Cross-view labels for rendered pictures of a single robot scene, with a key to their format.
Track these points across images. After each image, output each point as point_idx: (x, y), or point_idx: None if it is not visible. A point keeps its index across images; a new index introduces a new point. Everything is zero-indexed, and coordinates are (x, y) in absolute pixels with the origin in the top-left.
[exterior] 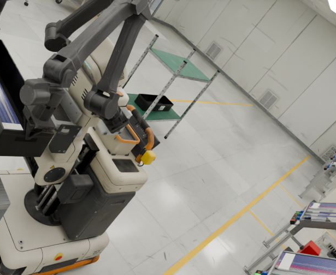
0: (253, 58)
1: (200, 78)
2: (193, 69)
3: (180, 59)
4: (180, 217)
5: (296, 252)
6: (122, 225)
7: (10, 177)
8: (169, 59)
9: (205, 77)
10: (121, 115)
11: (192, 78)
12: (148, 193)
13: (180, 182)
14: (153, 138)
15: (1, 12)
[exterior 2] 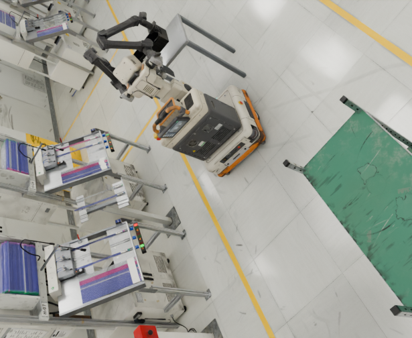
0: None
1: (367, 251)
2: None
3: None
4: (283, 282)
5: (157, 336)
6: (257, 202)
7: (229, 99)
8: (366, 159)
9: None
10: (120, 93)
11: (337, 218)
12: (302, 239)
13: (348, 309)
14: (153, 129)
15: (145, 27)
